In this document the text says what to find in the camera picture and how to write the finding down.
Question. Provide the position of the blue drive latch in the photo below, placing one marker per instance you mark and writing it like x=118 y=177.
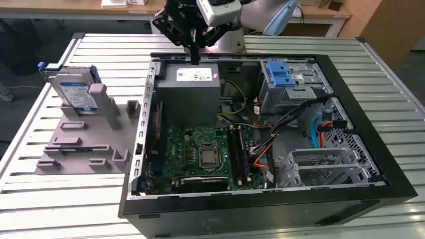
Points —
x=278 y=74

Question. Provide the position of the silver metal drive cage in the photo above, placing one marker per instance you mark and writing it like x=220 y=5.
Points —
x=298 y=94

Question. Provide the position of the black graphics card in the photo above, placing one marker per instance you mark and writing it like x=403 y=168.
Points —
x=202 y=183

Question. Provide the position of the CPU socket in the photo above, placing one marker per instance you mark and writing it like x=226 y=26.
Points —
x=209 y=145

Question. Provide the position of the hard disk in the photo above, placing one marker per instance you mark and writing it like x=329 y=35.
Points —
x=74 y=94

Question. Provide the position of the white box black print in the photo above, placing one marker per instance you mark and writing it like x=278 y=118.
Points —
x=137 y=2

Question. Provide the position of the RAM stick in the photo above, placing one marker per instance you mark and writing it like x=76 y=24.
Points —
x=76 y=149

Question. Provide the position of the black RAM slot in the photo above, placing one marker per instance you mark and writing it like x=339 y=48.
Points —
x=244 y=154
x=234 y=154

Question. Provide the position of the grey parts rack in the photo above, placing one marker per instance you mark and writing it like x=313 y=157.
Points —
x=76 y=161

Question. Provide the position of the grey power supply unit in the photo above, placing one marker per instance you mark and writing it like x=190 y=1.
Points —
x=185 y=104

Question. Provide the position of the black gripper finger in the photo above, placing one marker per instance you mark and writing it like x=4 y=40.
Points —
x=166 y=27
x=216 y=35

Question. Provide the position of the wooden desk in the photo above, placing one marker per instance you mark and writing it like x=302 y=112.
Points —
x=82 y=11

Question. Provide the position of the green motherboard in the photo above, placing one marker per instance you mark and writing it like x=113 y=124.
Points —
x=178 y=149

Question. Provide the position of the white cardboard box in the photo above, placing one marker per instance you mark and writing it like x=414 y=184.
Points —
x=114 y=3

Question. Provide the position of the silver disk bay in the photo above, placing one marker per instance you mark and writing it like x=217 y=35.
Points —
x=331 y=167

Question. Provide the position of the silver CPU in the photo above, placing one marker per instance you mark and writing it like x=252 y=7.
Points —
x=209 y=156

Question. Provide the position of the grey stand foot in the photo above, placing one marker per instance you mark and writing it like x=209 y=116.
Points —
x=4 y=94

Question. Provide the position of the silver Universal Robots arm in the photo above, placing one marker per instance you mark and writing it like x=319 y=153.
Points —
x=232 y=42

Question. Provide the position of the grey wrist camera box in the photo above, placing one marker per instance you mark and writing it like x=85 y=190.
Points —
x=218 y=12

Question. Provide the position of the wooden cabinet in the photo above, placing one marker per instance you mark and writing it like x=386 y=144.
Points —
x=391 y=30

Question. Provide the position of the black equipment box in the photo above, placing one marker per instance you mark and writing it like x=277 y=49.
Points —
x=20 y=44

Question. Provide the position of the black PC case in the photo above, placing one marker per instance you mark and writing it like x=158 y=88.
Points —
x=232 y=214

